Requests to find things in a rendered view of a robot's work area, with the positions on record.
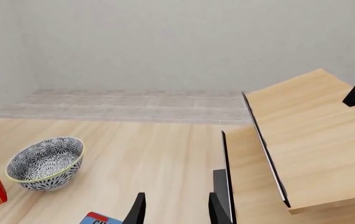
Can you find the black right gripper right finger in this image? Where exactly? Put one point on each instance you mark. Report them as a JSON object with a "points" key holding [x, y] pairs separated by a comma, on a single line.
{"points": [[218, 213]]}

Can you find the blue and red printed box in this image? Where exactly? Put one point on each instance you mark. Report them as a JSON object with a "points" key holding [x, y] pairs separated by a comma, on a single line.
{"points": [[102, 219]]}

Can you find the pale wooden cabinet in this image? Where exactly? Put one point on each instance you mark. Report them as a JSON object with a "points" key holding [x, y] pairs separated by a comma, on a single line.
{"points": [[317, 144]]}

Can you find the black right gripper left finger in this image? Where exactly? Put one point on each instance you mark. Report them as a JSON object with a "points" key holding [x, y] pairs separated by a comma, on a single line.
{"points": [[137, 212]]}

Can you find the pale wooden drawer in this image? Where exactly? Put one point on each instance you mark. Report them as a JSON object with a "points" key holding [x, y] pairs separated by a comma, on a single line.
{"points": [[251, 177]]}

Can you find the black-and-white patterned bowl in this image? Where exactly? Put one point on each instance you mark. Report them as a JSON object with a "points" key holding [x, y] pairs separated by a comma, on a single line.
{"points": [[45, 163]]}

